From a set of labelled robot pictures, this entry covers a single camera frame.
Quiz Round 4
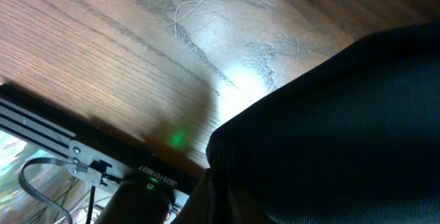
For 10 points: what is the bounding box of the black t-shirt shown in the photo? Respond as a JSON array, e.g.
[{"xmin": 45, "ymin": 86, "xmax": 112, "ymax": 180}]
[{"xmin": 175, "ymin": 21, "xmax": 439, "ymax": 223}]

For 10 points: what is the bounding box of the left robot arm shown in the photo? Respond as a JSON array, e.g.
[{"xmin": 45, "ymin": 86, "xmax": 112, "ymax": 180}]
[{"xmin": 95, "ymin": 174, "xmax": 175, "ymax": 224}]

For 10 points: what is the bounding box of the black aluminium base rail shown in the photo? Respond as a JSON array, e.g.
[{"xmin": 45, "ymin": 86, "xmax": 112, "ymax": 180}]
[{"xmin": 1, "ymin": 83, "xmax": 197, "ymax": 197}]

